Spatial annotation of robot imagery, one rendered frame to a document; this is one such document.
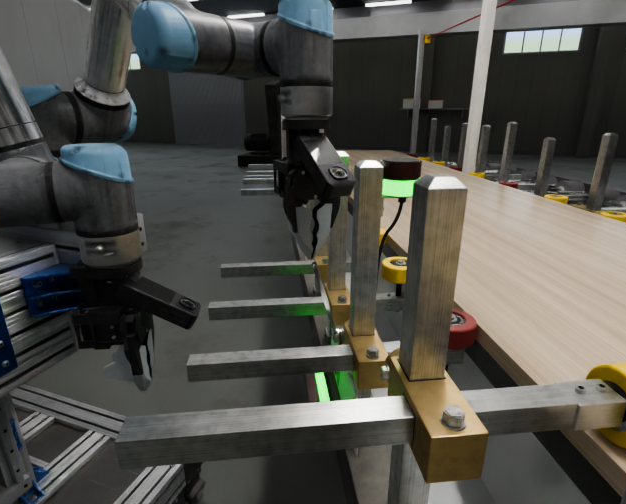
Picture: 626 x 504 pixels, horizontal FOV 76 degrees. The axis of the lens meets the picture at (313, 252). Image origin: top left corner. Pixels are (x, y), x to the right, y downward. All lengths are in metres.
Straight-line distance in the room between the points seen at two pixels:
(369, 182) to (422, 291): 0.26
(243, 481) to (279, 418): 1.25
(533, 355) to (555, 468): 0.14
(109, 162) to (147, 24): 0.17
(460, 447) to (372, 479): 0.32
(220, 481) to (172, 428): 1.26
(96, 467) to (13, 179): 1.09
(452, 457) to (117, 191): 0.46
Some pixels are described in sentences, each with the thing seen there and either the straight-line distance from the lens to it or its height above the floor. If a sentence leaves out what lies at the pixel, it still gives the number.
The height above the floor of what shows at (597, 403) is 0.96.
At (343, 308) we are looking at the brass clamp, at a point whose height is 0.83.
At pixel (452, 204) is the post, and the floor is 1.14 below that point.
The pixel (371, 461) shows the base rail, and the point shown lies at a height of 0.70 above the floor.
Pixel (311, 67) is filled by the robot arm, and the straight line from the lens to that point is 0.59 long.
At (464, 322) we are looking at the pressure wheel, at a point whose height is 0.90.
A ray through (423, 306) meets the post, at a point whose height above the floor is 1.05.
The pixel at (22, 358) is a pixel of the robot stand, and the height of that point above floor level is 0.73.
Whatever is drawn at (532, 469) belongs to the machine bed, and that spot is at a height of 0.75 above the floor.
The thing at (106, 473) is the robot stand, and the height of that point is 0.21.
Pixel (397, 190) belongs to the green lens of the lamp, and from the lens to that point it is 0.60.
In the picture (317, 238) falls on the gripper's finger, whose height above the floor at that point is 1.03.
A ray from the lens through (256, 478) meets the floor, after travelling 1.64.
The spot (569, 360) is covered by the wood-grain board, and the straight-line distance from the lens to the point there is 0.66.
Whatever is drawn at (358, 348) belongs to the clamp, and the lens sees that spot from 0.65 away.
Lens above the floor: 1.22
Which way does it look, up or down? 19 degrees down
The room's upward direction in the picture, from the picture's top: straight up
